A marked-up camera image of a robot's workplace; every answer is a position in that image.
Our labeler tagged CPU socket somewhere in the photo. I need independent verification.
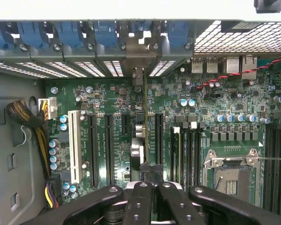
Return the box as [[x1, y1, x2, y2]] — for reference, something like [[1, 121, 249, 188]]
[[202, 148, 265, 208]]

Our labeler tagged long black expansion slot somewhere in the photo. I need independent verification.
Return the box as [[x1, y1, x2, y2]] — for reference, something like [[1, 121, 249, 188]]
[[87, 113, 99, 188], [154, 112, 165, 166], [104, 113, 115, 186]]

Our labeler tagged short black expansion slot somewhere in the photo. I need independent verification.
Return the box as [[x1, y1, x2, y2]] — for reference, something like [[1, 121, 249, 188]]
[[121, 113, 130, 136]]

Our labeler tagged black power connector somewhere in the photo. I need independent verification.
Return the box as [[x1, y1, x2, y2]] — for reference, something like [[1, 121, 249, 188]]
[[44, 173, 62, 210]]

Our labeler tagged white expansion slot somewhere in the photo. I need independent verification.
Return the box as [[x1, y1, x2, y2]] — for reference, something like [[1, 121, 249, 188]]
[[67, 110, 82, 185]]

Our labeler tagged green motherboard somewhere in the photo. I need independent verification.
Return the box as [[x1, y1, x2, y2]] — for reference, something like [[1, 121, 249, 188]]
[[44, 55, 281, 211]]

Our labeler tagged thin locking lever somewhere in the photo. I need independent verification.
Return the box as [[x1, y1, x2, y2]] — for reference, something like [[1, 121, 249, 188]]
[[256, 157, 281, 163]]

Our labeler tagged open PC case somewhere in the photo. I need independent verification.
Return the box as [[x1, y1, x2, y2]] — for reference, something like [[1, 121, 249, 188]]
[[0, 18, 281, 225]]

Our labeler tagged metal USB port block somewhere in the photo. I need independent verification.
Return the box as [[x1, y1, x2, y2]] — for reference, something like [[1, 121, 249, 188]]
[[191, 57, 219, 74]]

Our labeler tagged metal network port block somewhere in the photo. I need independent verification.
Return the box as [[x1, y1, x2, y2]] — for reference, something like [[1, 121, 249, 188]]
[[225, 55, 258, 81]]

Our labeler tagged blue card retention clip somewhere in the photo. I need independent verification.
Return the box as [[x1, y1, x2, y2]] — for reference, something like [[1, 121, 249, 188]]
[[16, 21, 50, 49], [166, 21, 191, 49], [0, 21, 15, 50], [55, 21, 85, 49], [93, 21, 119, 49]]

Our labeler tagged red black twisted wire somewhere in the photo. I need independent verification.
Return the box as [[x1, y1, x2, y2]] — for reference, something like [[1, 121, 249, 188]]
[[196, 48, 281, 90]]

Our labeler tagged braided main power cable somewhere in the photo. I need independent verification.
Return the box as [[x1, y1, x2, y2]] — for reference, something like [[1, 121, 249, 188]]
[[6, 97, 59, 181]]

